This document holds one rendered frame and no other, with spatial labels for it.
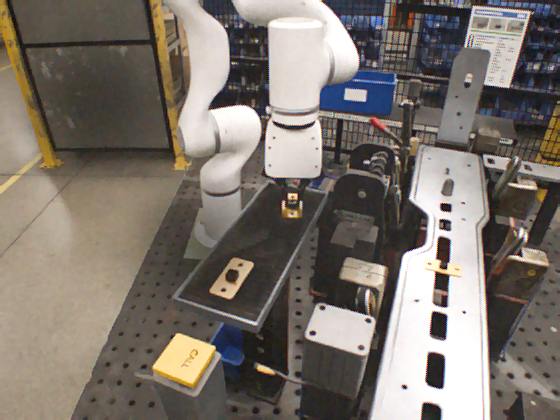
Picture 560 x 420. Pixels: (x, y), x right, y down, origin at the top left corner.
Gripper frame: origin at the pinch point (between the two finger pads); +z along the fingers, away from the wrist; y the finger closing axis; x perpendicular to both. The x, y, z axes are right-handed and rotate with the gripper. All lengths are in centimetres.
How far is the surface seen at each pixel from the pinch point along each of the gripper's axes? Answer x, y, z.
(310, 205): 0.5, 3.6, 2.8
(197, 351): -34.3, -11.5, 2.8
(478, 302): -9.5, 38.7, 18.8
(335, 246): -3.5, 8.9, 9.9
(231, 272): -20.2, -9.1, 1.9
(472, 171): 47, 58, 19
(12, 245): 117, -187, 118
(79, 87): 229, -174, 47
